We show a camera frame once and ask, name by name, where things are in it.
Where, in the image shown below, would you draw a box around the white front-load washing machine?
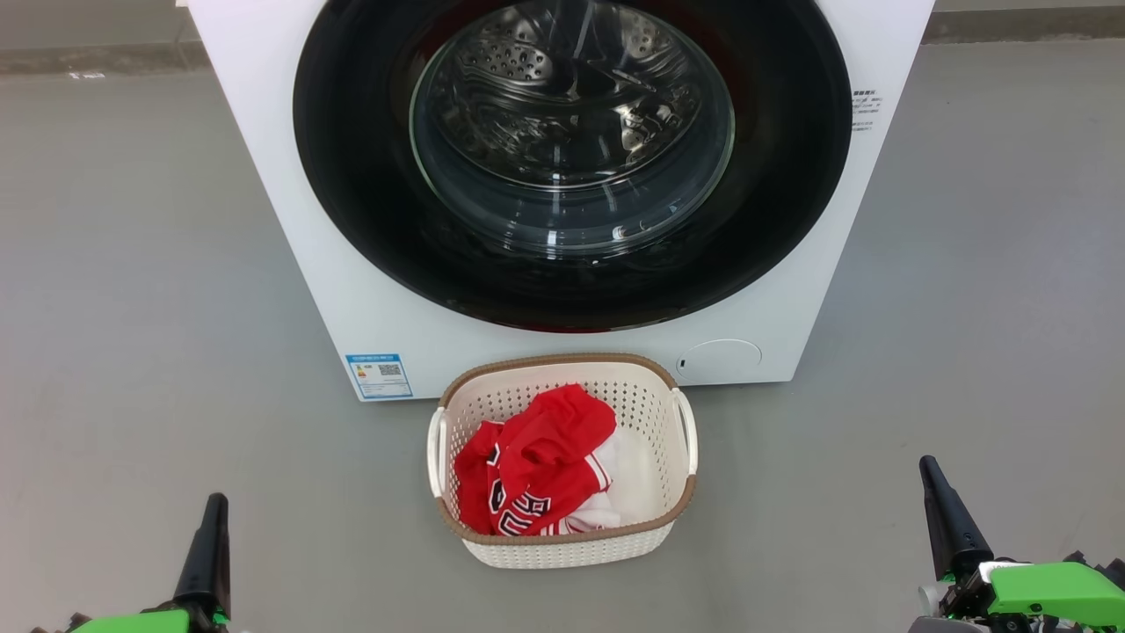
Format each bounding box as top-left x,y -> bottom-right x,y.
187,0 -> 936,403

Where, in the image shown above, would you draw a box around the blue energy label sticker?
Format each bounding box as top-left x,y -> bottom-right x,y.
345,353 -> 413,402

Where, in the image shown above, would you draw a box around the red white striped shorts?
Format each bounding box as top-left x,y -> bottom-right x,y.
562,431 -> 662,535

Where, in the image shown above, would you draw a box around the cream laundry basket brown rim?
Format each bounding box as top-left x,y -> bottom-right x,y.
427,353 -> 699,570

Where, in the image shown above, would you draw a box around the red jersey black lettering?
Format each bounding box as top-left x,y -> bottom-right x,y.
454,384 -> 618,537

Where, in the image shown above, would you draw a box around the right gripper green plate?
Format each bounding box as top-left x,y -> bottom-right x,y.
910,455 -> 1125,633

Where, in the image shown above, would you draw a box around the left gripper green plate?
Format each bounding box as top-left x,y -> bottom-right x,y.
31,493 -> 233,633

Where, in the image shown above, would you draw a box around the black round glass washer door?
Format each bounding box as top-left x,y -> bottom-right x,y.
293,0 -> 853,333

